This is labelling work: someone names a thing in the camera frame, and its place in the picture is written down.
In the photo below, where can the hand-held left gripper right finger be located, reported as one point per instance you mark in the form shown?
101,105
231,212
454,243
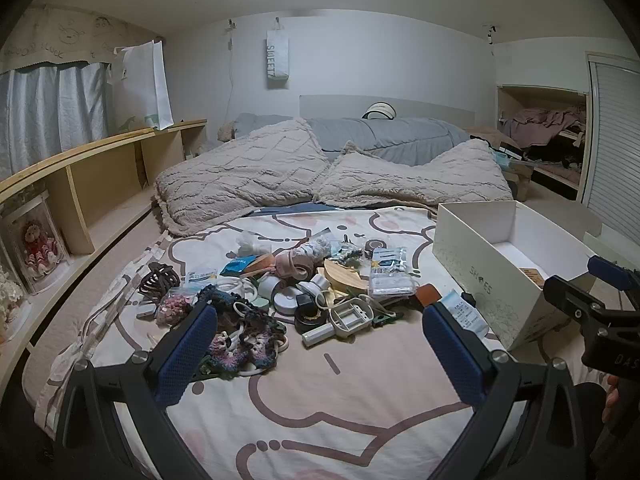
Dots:
452,355

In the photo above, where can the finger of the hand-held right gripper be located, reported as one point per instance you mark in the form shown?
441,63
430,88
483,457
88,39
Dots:
610,271
570,296

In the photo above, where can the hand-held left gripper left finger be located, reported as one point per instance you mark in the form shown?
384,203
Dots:
187,355

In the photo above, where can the blue white sachet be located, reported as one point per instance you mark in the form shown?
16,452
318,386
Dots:
470,320

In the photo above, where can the brown leather pouch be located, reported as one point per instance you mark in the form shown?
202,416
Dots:
429,295

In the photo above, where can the multicolour crocheted piece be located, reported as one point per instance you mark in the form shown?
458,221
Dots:
255,345

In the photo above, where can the white shoe box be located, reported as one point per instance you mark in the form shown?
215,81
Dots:
480,270

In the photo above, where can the black round container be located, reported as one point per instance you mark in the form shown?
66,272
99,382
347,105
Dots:
310,318

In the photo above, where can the person's right hand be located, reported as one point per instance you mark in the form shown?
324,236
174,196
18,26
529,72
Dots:
612,392

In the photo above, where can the carved wooden coaster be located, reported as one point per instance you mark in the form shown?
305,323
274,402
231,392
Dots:
530,276

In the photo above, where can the bag of pink beads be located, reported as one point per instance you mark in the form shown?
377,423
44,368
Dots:
172,307

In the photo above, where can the small white box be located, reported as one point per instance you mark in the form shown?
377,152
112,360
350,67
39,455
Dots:
144,311

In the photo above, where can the small zip bag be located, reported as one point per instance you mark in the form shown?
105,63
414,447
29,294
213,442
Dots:
200,276

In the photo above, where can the brown hair claw clip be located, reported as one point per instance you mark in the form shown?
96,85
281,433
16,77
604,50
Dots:
157,280

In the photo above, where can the clear plastic packet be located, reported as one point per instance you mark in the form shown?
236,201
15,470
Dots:
392,281

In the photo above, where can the blue packet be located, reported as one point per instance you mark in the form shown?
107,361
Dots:
237,265

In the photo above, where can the round white tin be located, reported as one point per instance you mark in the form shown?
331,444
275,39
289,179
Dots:
285,303

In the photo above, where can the blue label zip bag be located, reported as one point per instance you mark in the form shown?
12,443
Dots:
389,258

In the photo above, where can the white louvered door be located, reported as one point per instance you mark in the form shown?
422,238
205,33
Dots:
615,145

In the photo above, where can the pile of dark clothes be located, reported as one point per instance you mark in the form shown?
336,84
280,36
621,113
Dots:
560,154

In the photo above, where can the white crumpled tissue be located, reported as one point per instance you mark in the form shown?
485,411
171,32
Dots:
252,245

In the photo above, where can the black cube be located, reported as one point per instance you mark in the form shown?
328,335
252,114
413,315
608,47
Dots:
303,301

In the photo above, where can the white plastic bar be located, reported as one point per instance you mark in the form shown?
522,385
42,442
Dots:
317,335

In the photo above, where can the brown round tin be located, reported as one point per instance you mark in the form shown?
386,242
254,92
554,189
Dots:
375,248

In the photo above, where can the green crochet trinkets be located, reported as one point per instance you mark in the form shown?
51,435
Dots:
350,255

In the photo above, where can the cartoon printed bedsheet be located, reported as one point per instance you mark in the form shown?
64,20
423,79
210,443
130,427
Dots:
320,410

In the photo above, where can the tan wooden piece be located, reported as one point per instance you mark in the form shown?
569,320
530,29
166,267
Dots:
337,263

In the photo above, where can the blue face mask pack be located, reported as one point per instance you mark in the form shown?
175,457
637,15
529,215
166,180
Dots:
502,160

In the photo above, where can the pile of pink clothes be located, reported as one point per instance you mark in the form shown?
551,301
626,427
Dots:
550,122

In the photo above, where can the grey knitted item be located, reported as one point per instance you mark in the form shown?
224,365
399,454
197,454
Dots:
317,247

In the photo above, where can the doll display case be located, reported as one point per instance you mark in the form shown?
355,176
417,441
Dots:
37,250

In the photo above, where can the beige fluffy pillow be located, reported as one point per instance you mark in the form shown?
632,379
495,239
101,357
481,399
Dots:
415,175
240,175

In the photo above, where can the flower display case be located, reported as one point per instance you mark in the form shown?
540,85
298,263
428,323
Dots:
10,300

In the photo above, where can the built-in closet shelf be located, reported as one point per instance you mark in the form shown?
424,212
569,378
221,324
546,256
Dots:
542,95

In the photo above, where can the wooden shelf unit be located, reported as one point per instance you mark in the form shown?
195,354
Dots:
100,185

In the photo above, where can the grey duvet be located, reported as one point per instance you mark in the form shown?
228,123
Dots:
380,137

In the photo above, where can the white tote bag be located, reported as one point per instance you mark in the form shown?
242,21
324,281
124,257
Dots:
142,85

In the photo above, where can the grey curtain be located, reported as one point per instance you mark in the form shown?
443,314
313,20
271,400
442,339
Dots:
50,115

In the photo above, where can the beige printed valance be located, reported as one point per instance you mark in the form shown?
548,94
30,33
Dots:
55,35

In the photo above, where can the grey plastic frame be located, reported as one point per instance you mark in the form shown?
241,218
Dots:
352,317

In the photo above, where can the white hanging wall pouch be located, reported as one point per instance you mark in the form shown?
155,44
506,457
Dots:
277,57

